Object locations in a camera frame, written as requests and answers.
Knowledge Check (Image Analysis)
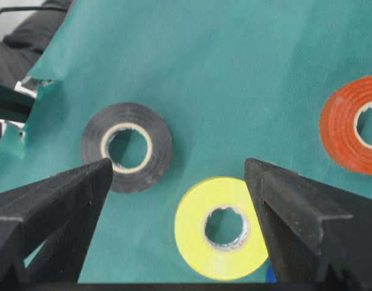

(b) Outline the red tape roll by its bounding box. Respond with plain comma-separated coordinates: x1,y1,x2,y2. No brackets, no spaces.
319,76,372,175

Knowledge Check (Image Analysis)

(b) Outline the yellow tape roll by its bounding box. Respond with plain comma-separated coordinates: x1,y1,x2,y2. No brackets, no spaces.
174,176,268,281

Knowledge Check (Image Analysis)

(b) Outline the black tape roll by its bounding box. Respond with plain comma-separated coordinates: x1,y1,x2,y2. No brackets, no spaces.
80,102,173,193

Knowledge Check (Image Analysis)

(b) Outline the black aluminium rail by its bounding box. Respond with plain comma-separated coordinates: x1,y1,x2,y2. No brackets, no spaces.
0,77,38,123

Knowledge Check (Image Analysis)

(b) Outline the grey fabric bag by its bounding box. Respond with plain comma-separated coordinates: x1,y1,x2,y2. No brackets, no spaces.
0,1,75,88

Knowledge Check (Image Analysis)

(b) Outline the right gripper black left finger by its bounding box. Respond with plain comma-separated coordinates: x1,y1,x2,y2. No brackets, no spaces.
0,158,113,290

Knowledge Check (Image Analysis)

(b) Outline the green table cloth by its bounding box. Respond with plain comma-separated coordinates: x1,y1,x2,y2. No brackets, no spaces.
0,1,372,283

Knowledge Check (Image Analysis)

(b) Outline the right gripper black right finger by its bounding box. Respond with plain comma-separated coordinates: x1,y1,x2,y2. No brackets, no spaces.
244,158,372,290

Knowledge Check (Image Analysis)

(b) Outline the blue tape roll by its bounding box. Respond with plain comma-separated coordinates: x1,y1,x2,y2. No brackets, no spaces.
265,264,277,283

